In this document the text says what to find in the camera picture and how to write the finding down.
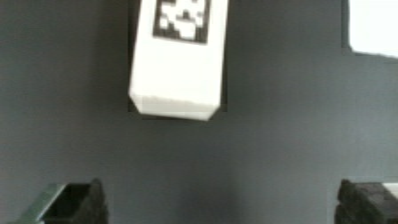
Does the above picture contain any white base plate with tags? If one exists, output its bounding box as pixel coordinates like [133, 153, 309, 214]
[348, 0, 398, 59]

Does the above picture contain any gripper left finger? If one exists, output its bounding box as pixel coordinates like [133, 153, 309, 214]
[12, 179, 108, 224]

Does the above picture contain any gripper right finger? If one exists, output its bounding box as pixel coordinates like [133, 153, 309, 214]
[334, 179, 398, 224]

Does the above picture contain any white table leg far left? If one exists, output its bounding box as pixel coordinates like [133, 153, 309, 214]
[129, 0, 229, 121]

